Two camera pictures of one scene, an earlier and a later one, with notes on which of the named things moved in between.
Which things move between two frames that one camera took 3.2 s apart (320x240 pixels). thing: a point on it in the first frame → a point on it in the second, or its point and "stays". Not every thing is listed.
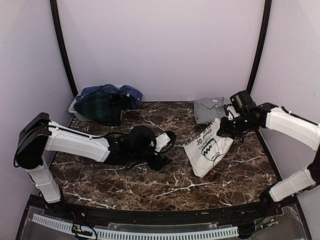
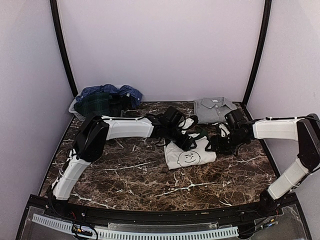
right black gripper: (224, 131) → (216, 143)
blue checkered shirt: (135, 97) stays
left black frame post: (53, 5) stays
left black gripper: (159, 163) → (185, 146)
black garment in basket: (118, 103) stays
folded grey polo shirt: (207, 109) stays
